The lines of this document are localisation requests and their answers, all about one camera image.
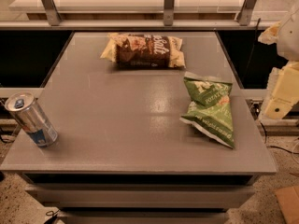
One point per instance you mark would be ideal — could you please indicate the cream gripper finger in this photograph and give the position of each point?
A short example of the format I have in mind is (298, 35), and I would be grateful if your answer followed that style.
(282, 92)
(270, 35)

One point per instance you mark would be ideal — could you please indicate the brown chip bag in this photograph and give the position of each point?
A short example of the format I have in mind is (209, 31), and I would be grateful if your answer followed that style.
(144, 51)

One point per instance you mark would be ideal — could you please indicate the green chip bag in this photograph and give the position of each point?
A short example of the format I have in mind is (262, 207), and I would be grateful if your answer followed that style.
(209, 110)

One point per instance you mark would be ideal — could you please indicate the silver blue redbull can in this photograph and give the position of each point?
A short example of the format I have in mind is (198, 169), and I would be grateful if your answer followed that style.
(25, 109)

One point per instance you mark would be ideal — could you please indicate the cardboard box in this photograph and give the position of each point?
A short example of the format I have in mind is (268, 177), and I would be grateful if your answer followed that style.
(288, 200)

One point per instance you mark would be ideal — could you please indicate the grey drawer cabinet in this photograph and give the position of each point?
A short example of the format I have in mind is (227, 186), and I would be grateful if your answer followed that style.
(124, 155)

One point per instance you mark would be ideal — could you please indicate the metal window frame rail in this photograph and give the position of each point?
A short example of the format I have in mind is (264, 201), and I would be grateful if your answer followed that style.
(141, 15)

